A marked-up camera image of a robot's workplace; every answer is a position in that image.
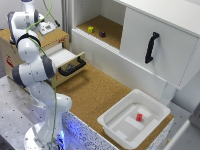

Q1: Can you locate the yellow block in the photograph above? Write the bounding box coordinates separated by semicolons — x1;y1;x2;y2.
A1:
87;25;96;34

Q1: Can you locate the green cable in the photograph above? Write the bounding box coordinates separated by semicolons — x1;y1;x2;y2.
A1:
24;0;60;148

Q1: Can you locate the wooden drawer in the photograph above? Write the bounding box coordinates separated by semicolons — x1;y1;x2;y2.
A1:
49;47;88;87

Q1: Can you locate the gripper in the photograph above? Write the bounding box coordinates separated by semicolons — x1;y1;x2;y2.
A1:
38;20;57;36

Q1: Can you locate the white cabinet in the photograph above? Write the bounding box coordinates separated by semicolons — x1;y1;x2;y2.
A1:
71;0;200;108

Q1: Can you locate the black door handle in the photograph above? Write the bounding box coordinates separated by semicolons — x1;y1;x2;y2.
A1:
144;31;161;65

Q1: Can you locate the purple block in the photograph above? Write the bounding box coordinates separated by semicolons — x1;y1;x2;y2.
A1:
98;30;107;38

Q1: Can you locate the white plastic box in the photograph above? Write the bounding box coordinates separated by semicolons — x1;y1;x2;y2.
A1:
96;88;172;150

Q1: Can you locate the white sliding door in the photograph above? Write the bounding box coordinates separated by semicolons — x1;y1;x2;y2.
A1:
118;6;200;91

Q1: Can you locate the wooden drawer box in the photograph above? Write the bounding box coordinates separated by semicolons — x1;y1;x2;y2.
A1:
0;27;72;89

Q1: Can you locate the black drawer handle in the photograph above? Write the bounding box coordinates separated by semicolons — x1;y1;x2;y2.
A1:
58;56;87;77

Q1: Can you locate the pink block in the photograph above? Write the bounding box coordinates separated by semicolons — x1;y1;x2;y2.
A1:
135;112;145;122

